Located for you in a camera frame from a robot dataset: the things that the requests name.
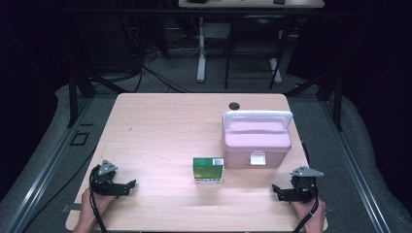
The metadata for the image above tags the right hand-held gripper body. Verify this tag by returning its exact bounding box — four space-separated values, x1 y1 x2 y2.
289 165 325 204

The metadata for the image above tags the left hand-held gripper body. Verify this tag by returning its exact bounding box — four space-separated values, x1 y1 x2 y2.
88 159 122 197

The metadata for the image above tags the green carton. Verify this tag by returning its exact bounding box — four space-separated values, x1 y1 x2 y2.
192 156 225 185

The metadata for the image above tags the person's left hand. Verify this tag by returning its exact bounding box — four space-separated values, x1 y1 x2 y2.
79 188 117 226

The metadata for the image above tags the person's right hand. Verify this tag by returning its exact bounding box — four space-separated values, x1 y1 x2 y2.
292 197 326 233

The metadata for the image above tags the black tape square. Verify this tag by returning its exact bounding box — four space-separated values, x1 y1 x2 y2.
69 131 90 147

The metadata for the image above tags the dark curtain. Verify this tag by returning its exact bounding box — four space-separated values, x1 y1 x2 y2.
288 0 412 208
0 0 71 198

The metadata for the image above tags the black chair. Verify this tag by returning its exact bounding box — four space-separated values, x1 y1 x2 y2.
223 13 290 90

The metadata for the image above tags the grey metal box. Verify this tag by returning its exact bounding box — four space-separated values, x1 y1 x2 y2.
203 22 231 41

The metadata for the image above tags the white desk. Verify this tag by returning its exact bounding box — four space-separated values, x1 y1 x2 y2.
178 0 326 84

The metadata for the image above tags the thick black gripper cable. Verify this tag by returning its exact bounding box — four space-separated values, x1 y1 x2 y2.
88 164 109 233

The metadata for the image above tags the black gripper cable with tie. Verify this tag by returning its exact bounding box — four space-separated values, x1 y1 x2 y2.
292 183 320 233

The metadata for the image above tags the aluminium floor rail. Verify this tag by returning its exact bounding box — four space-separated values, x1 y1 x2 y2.
322 98 395 233
0 96 95 233

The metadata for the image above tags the black metal frame stand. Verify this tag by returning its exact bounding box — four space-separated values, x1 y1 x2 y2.
66 32 130 129
285 69 345 132

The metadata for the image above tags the black floor cable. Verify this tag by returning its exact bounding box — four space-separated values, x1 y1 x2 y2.
141 64 192 94

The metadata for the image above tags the hanging cable bundle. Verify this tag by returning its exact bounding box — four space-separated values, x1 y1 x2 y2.
121 13 154 76

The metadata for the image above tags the white floor cable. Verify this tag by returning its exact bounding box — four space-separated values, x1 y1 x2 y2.
170 44 201 58

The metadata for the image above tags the black horizontal frame bar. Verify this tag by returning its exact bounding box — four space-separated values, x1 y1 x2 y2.
48 8 358 17

